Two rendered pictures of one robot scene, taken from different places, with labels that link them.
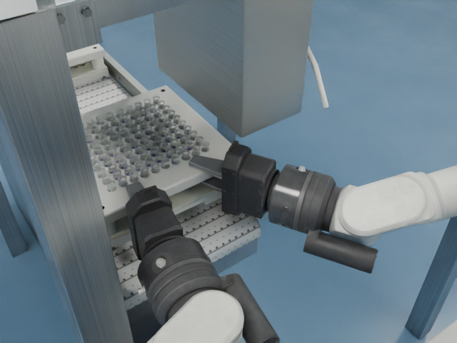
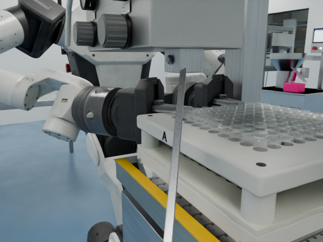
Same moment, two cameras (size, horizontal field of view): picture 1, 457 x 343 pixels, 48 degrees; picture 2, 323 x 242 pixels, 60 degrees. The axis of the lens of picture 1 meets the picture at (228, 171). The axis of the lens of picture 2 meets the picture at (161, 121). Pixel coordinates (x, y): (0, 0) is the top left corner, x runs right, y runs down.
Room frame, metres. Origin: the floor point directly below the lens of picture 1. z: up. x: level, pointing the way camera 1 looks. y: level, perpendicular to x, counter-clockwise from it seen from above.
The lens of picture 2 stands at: (1.00, 0.07, 1.09)
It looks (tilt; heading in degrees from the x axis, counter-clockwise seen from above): 13 degrees down; 187
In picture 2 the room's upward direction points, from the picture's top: straight up
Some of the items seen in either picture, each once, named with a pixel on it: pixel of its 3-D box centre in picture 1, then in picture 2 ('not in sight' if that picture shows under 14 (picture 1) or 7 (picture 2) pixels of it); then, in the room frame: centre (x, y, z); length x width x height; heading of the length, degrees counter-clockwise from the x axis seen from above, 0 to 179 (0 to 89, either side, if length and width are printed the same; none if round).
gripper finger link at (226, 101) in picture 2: (139, 197); (229, 100); (0.50, 0.12, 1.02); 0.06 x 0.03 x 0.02; 27
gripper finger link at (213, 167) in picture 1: (210, 163); (172, 106); (0.57, 0.03, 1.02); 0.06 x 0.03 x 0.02; 67
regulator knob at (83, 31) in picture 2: not in sight; (84, 30); (0.62, -0.09, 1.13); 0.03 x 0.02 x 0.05; 35
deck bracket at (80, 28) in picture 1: (71, 26); not in sight; (0.41, 0.14, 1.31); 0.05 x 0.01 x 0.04; 125
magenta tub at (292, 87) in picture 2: not in sight; (293, 87); (-1.87, 0.99, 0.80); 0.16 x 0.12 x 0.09; 41
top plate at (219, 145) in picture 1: (137, 145); (258, 129); (0.64, 0.15, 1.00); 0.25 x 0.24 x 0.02; 124
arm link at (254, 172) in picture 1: (267, 188); (126, 113); (0.54, -0.06, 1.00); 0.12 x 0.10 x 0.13; 67
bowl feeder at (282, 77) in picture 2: not in sight; (291, 71); (-2.18, 1.05, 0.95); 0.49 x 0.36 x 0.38; 41
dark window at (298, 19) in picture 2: not in sight; (278, 40); (-5.27, 1.68, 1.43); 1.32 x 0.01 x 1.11; 41
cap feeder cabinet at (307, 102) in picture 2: not in sight; (287, 124); (-2.11, 1.04, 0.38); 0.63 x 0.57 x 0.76; 41
